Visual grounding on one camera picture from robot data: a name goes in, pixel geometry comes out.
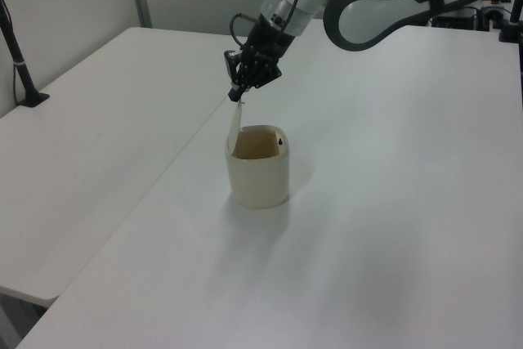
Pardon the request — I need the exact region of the black stand with white band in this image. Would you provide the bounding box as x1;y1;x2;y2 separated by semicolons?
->
0;0;51;107

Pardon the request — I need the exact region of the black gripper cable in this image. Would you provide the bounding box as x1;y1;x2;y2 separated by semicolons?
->
228;0;345;51

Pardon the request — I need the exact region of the cream trash bin lid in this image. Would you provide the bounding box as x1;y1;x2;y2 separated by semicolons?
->
227;100;245;159

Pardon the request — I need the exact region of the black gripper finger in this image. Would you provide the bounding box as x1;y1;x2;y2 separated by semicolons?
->
227;78;251;104
223;49;244;85

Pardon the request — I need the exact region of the cream plastic trash bin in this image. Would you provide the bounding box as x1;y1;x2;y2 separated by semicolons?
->
224;123;293;210

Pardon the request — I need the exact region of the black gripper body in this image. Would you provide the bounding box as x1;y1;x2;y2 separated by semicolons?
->
239;12;296;90

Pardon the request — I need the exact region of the black clamp stand pole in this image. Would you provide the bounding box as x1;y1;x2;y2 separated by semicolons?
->
497;0;523;44

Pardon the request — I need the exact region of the black electronics box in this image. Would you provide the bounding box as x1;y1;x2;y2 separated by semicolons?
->
431;8;480;31

